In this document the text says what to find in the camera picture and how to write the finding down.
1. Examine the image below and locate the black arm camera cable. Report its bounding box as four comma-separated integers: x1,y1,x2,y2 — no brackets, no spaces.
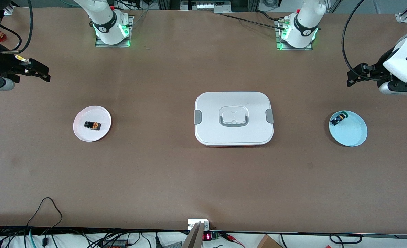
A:
342,0,393,81
0,0,34,54

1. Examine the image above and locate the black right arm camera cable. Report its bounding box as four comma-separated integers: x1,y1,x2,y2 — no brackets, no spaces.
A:
0,0,34,54

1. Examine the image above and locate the white power strip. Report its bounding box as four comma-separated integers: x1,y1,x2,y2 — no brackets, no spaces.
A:
181,0,232,13

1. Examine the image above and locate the blue green push-button switch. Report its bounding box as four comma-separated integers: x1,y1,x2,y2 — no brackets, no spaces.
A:
330,112,347,126

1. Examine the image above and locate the light blue round plate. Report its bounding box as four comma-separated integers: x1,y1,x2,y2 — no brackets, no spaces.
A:
329,110,368,147

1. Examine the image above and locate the black cable to arm base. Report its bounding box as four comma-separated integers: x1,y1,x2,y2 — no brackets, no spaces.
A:
214,12,286,31

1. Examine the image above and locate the white lidded lunch box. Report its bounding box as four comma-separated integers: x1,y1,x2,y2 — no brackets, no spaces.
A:
194,91,274,147

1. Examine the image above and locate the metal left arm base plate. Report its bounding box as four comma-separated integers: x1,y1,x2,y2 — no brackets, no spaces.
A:
276,17,313,51

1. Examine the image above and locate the grey metal bar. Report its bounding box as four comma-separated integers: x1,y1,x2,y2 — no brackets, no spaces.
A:
182,221,204,248

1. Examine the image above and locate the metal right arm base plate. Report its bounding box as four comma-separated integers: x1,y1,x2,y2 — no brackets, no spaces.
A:
95,15,134,48

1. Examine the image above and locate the brown cardboard box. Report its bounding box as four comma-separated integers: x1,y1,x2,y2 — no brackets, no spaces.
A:
257,234,283,248

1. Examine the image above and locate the pink round plate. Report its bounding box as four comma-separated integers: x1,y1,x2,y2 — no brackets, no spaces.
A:
73,105,112,142

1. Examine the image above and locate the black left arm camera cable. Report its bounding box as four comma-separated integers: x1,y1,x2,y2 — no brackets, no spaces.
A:
342,0,393,81

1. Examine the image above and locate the red clip test lead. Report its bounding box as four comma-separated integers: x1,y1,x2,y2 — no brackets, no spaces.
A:
220,232,246,247

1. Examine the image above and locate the black coiled cable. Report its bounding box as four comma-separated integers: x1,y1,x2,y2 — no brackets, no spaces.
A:
329,233,363,244

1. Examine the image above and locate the thin black looped cable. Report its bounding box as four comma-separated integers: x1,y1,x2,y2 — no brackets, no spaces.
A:
26,197,63,238

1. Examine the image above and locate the white mounting bracket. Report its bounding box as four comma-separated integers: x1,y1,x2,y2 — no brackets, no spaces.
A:
188,219,210,231

